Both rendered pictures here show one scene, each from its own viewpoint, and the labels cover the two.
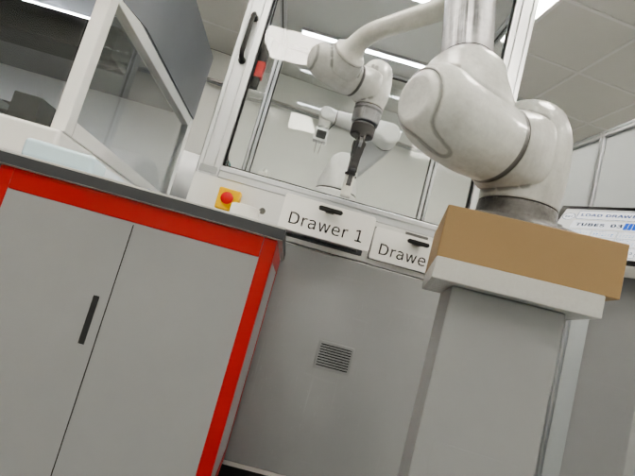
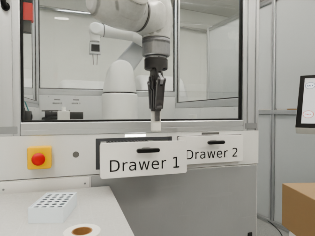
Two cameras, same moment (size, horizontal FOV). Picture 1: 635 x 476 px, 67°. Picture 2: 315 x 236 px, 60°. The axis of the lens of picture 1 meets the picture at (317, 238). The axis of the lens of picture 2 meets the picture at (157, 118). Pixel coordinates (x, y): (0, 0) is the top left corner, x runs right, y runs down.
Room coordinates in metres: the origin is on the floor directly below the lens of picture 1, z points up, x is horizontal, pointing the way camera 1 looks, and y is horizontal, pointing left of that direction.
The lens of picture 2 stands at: (0.61, 0.18, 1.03)
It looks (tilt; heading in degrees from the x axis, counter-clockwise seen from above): 1 degrees down; 344
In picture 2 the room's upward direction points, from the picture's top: straight up
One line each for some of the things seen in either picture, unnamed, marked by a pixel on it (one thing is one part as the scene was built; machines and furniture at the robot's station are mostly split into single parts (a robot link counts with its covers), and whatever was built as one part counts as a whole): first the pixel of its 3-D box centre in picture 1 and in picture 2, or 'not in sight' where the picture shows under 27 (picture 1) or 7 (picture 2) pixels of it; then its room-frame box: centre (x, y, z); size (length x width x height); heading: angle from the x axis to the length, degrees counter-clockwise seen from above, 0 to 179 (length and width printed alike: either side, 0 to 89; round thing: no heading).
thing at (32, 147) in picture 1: (65, 161); not in sight; (1.07, 0.59, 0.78); 0.15 x 0.10 x 0.04; 98
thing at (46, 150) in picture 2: (228, 200); (39, 157); (1.58, 0.32, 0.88); 0.07 x 0.05 x 0.07; 92
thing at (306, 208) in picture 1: (327, 222); (145, 158); (1.47, -0.02, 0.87); 0.29 x 0.02 x 0.11; 92
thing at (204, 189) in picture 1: (323, 246); (123, 139); (2.09, -0.04, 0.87); 1.02 x 0.95 x 0.14; 92
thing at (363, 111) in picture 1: (366, 117); (155, 49); (1.45, -0.05, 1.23); 0.09 x 0.09 x 0.06
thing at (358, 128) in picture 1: (360, 139); (155, 72); (1.45, -0.05, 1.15); 0.08 x 0.07 x 0.09; 2
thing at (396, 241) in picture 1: (413, 253); (211, 149); (1.62, -0.33, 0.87); 0.29 x 0.02 x 0.11; 92
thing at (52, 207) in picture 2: not in sight; (54, 206); (1.36, 0.25, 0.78); 0.12 x 0.08 x 0.04; 167
